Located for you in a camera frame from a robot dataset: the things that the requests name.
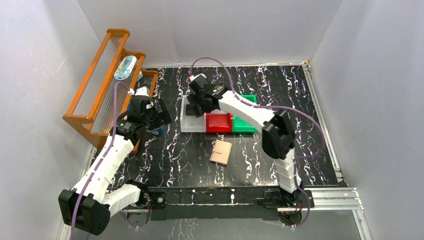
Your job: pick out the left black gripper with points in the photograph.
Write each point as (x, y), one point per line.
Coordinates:
(158, 116)

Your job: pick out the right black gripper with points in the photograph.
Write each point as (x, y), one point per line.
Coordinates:
(194, 100)

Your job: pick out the white plastic bin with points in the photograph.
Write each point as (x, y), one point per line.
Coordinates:
(191, 123)

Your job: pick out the red plastic bin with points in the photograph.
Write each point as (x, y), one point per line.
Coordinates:
(219, 123)

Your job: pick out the green plastic bin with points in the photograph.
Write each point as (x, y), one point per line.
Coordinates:
(239, 125)

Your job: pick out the beige leather card holder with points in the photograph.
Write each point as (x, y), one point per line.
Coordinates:
(221, 152)

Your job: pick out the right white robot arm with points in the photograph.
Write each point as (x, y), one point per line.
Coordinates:
(277, 132)

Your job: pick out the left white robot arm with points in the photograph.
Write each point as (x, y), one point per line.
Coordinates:
(87, 205)

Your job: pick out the blue white round tin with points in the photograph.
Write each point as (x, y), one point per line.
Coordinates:
(156, 129)

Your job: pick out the wooden three-tier shelf rack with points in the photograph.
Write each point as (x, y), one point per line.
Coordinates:
(91, 110)

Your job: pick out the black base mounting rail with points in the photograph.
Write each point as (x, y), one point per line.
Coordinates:
(235, 202)

